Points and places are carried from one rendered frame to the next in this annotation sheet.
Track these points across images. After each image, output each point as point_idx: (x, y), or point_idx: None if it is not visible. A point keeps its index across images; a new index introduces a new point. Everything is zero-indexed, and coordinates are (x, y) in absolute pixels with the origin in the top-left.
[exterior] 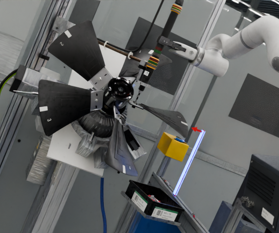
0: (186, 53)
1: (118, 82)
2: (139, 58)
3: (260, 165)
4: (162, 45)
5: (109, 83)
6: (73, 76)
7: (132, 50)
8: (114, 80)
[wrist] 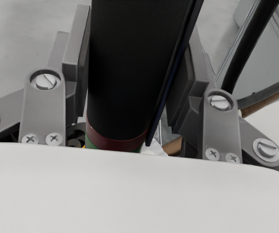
0: None
1: (78, 144)
2: (180, 138)
3: None
4: (88, 100)
5: (68, 127)
6: (245, 119)
7: (237, 101)
8: (82, 131)
